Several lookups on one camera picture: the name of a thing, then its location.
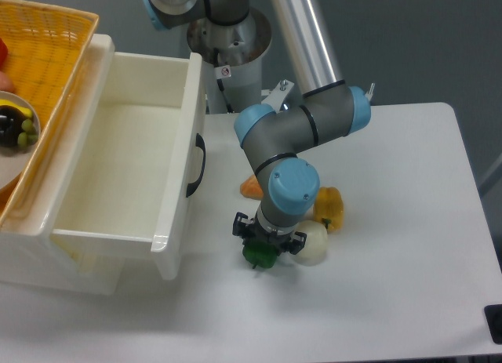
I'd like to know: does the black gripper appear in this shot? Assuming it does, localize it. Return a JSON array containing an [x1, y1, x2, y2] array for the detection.
[[232, 212, 307, 255]]

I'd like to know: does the green toy bell pepper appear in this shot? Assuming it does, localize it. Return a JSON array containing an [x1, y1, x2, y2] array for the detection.
[[242, 241, 278, 269]]

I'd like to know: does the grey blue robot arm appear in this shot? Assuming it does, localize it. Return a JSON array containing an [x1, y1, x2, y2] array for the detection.
[[143, 0, 371, 258]]

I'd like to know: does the white toy onion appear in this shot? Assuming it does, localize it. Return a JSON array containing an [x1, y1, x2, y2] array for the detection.
[[293, 220, 328, 266]]

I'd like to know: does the orange salmon slice toy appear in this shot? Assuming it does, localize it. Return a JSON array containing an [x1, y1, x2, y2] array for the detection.
[[239, 175, 264, 200]]

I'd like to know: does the yellow toy bell pepper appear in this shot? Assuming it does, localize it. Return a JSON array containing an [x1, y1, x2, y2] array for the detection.
[[313, 187, 344, 233]]

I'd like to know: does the white open drawer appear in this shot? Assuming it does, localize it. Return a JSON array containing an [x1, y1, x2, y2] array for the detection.
[[50, 52, 208, 281]]

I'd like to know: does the black corner object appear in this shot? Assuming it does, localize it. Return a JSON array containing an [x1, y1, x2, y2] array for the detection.
[[484, 304, 502, 345]]

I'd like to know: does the white plastic drawer cabinet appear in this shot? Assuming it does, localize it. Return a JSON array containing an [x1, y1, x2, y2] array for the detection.
[[1, 34, 124, 295]]

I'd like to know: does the white plate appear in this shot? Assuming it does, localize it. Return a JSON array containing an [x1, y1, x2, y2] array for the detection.
[[1, 92, 42, 191]]

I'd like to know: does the yellow toy piece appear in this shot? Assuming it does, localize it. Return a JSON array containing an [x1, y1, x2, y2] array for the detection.
[[0, 99, 33, 119]]

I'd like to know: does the black toy mangosteen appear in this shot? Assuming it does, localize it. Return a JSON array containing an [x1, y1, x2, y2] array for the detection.
[[1, 106, 38, 149]]

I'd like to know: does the yellow woven basket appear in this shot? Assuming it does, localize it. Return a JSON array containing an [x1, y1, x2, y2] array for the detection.
[[1, 0, 99, 220]]

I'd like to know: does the pink toy fruit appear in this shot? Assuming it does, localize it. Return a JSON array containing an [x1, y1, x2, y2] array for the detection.
[[0, 71, 15, 93]]

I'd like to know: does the red toy fruit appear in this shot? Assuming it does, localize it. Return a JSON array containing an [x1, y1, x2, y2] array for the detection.
[[0, 38, 9, 67]]

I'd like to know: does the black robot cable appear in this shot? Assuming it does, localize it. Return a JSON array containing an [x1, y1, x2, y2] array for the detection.
[[213, 48, 236, 114]]

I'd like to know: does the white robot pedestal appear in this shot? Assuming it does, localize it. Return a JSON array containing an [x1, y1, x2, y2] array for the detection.
[[187, 8, 271, 114]]

